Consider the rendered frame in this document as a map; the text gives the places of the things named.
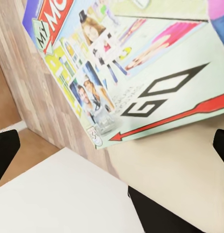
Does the board game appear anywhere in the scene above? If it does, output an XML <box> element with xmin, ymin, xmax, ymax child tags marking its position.
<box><xmin>22</xmin><ymin>0</ymin><xmax>224</xmax><ymax>150</ymax></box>

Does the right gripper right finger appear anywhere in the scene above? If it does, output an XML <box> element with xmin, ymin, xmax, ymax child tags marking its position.
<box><xmin>213</xmin><ymin>129</ymin><xmax>224</xmax><ymax>162</ymax></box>

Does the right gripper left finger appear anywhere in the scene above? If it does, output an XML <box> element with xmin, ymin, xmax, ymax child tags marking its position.
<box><xmin>0</xmin><ymin>129</ymin><xmax>20</xmax><ymax>180</ymax></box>

